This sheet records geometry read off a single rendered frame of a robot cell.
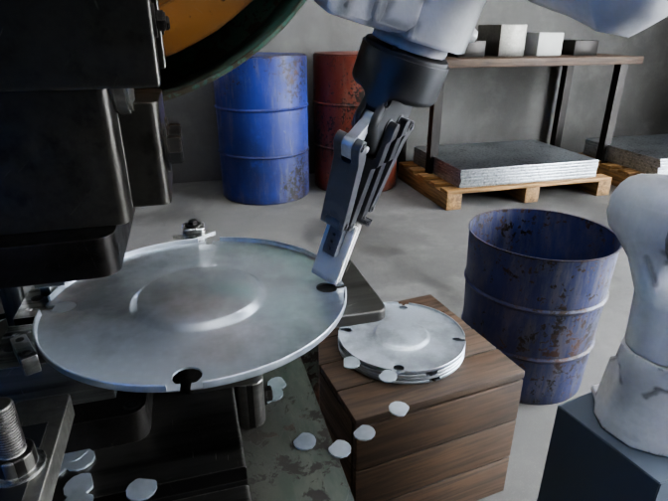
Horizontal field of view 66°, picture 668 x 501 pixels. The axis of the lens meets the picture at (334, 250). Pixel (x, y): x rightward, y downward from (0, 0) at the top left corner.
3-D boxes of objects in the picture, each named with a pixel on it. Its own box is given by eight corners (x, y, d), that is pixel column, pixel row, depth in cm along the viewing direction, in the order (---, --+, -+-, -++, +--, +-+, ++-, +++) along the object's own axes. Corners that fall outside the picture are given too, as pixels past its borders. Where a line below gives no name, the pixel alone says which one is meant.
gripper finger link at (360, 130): (401, 97, 42) (376, 103, 38) (379, 155, 45) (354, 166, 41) (376, 86, 43) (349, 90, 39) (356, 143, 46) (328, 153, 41)
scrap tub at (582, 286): (534, 324, 193) (556, 203, 174) (619, 395, 156) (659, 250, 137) (432, 341, 183) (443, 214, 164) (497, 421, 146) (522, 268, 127)
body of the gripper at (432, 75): (433, 65, 37) (390, 178, 42) (464, 60, 44) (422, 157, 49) (346, 28, 39) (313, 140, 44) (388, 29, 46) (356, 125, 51)
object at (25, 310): (130, 312, 57) (123, 274, 55) (115, 398, 44) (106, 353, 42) (41, 323, 55) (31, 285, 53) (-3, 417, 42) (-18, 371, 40)
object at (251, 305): (86, 250, 62) (84, 244, 61) (324, 236, 66) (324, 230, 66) (-30, 414, 36) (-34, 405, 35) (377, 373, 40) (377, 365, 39)
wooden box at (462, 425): (421, 395, 156) (430, 293, 142) (504, 490, 124) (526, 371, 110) (296, 430, 142) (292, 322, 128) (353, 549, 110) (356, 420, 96)
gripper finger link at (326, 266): (359, 227, 50) (356, 229, 49) (337, 283, 53) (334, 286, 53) (333, 213, 50) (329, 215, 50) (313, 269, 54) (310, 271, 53)
